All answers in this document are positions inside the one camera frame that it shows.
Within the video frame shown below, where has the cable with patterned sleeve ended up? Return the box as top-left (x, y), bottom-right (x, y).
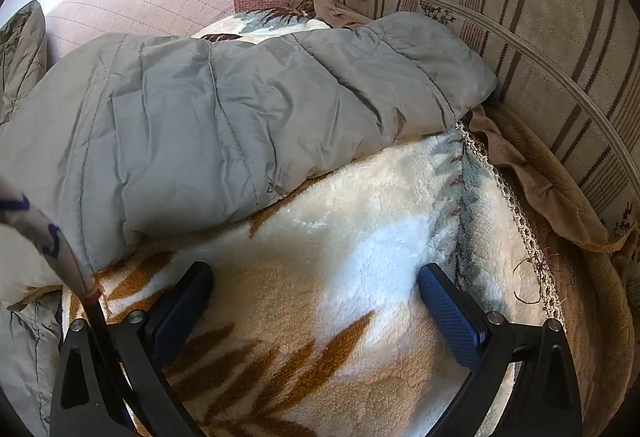
top-left (0, 174), bottom-right (133, 437)

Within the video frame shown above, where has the grey quilted padded jacket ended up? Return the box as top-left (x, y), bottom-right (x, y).
top-left (0, 0), bottom-right (498, 437)

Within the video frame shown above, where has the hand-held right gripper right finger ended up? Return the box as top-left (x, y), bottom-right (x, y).
top-left (417, 262), bottom-right (583, 437)

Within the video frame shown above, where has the leaf-print fleece blanket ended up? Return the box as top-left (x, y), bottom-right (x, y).
top-left (60, 10), bottom-right (566, 437)

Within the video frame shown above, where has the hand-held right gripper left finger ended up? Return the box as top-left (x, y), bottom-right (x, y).
top-left (50, 261), bottom-right (216, 437)

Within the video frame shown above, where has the brown fleece sofa cover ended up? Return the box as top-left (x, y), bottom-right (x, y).
top-left (492, 104), bottom-right (640, 437)

